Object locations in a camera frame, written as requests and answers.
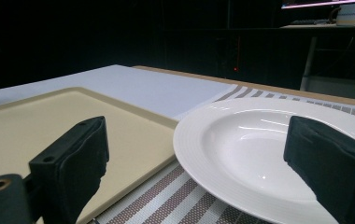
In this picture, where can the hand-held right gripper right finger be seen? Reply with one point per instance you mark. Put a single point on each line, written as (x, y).
(331, 168)

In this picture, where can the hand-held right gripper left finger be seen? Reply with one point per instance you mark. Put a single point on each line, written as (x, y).
(73, 168)

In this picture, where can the beige plastic tray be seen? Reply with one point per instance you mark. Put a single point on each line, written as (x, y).
(41, 124)

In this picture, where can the white ribbed deep plate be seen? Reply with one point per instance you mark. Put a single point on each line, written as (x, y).
(247, 155)

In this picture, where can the striped woven placemat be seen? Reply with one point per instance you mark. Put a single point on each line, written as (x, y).
(172, 199)

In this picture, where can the white flat board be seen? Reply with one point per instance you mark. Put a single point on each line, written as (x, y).
(141, 87)

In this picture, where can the metal stand leg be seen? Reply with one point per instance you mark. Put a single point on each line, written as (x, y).
(308, 62)

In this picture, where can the background desk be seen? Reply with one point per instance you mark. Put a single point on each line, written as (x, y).
(328, 26)

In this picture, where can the white mug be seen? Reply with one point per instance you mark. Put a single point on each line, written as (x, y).
(349, 13)

